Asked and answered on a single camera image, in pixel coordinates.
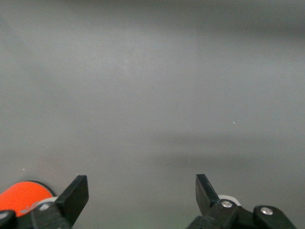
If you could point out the orange drink can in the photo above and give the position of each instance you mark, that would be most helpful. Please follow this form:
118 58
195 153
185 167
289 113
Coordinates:
21 195

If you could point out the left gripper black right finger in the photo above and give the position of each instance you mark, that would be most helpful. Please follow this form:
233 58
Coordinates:
205 195

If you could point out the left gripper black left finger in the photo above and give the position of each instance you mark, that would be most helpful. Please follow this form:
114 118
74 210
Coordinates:
74 198

